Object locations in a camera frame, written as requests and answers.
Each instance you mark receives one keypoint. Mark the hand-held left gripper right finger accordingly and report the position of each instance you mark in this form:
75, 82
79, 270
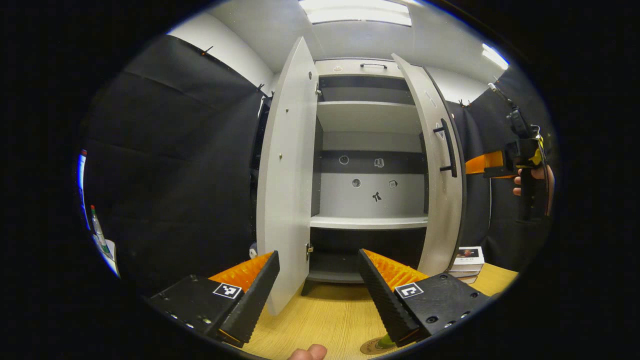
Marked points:
382, 300

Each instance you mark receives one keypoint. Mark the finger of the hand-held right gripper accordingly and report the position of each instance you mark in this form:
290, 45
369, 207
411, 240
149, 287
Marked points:
482, 162

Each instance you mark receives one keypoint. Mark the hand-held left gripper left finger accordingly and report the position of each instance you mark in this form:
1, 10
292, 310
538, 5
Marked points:
255, 300

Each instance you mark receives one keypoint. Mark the green label plastic bottle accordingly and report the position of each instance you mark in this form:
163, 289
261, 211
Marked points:
386, 341

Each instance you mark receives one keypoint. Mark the round brown coaster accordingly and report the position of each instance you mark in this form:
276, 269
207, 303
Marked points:
370, 347

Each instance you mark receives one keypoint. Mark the white cabinet door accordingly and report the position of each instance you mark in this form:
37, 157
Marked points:
435, 210
287, 175

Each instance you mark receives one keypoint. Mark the white grey cabinet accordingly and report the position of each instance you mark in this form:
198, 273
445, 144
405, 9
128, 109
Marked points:
370, 200

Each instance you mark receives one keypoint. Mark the clear bottle red cap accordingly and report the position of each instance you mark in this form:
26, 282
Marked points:
98, 230

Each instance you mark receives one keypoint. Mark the white book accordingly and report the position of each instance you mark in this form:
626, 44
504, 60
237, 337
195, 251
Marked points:
465, 271

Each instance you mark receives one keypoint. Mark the white book portrait cover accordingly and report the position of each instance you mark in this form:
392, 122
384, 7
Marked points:
468, 255

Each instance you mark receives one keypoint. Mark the ceiling light panel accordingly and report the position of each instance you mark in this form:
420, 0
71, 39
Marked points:
357, 12
495, 56

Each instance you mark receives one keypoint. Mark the white paper sheet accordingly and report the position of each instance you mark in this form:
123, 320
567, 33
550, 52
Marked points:
110, 255

